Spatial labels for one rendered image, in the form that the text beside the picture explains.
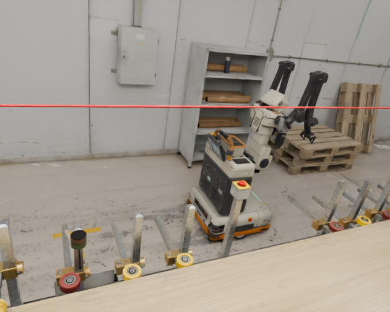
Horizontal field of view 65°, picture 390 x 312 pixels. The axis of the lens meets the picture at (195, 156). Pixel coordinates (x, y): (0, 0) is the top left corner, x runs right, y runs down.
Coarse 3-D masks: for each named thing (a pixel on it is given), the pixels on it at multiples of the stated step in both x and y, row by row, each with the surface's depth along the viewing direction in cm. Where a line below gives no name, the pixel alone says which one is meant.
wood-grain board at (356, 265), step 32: (384, 224) 195; (256, 256) 153; (288, 256) 156; (320, 256) 160; (352, 256) 163; (384, 256) 167; (96, 288) 123; (128, 288) 125; (160, 288) 128; (192, 288) 130; (224, 288) 132; (256, 288) 135; (288, 288) 137; (320, 288) 140; (352, 288) 143; (384, 288) 146
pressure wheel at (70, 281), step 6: (66, 276) 126; (72, 276) 126; (78, 276) 126; (60, 282) 123; (66, 282) 123; (72, 282) 124; (78, 282) 124; (60, 288) 123; (66, 288) 121; (72, 288) 122; (78, 288) 125
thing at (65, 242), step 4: (64, 224) 159; (64, 228) 156; (64, 232) 154; (64, 236) 151; (64, 240) 149; (68, 240) 149; (64, 244) 147; (68, 244) 147; (64, 248) 145; (68, 248) 145; (64, 252) 143; (68, 252) 143; (64, 256) 140; (68, 256) 141; (64, 260) 138; (68, 260) 139; (64, 264) 136; (68, 264) 137
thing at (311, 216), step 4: (288, 196) 220; (292, 196) 220; (292, 200) 217; (296, 200) 216; (296, 204) 214; (300, 204) 212; (300, 208) 210; (304, 208) 208; (304, 212) 207; (308, 212) 204; (308, 216) 204; (312, 216) 201; (312, 220) 201; (324, 228) 192; (328, 228) 191; (328, 232) 190
